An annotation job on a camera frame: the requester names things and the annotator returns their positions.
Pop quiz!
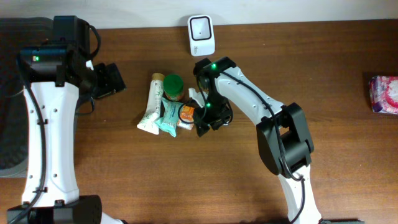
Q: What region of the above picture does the orange small tissue pack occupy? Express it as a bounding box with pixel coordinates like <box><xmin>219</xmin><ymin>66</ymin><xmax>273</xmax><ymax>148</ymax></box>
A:
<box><xmin>177</xmin><ymin>105</ymin><xmax>195</xmax><ymax>130</ymax></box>

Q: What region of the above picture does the green lid jar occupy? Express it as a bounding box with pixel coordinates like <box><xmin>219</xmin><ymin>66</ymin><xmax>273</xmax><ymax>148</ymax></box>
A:
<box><xmin>164</xmin><ymin>74</ymin><xmax>184</xmax><ymax>101</ymax></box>

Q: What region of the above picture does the teal wet wipes pack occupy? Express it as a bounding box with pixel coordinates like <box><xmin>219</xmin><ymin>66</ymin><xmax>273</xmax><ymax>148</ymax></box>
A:
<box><xmin>155</xmin><ymin>98</ymin><xmax>182</xmax><ymax>137</ymax></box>

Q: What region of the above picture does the grey plastic mesh basket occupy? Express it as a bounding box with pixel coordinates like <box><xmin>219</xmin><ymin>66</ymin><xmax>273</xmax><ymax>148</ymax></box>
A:
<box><xmin>1</xmin><ymin>17</ymin><xmax>52</xmax><ymax>178</ymax></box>

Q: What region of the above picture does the white floral tube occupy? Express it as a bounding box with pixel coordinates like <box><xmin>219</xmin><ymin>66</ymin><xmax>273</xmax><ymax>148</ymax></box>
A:
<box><xmin>137</xmin><ymin>73</ymin><xmax>165</xmax><ymax>135</ymax></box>

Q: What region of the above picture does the red purple tissue pack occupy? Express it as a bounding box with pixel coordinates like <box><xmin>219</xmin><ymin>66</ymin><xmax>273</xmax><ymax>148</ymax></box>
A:
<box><xmin>369</xmin><ymin>75</ymin><xmax>397</xmax><ymax>114</ymax></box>

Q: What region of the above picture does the white barcode scanner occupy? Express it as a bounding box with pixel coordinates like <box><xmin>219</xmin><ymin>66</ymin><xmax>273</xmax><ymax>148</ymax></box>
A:
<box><xmin>187</xmin><ymin>15</ymin><xmax>215</xmax><ymax>57</ymax></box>

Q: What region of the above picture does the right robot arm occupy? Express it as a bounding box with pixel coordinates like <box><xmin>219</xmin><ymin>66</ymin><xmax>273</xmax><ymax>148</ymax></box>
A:
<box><xmin>193</xmin><ymin>57</ymin><xmax>324</xmax><ymax>223</ymax></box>

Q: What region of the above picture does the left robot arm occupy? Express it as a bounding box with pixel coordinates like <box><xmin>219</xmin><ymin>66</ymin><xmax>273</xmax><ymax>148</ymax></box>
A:
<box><xmin>7</xmin><ymin>16</ymin><xmax>126</xmax><ymax>224</ymax></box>

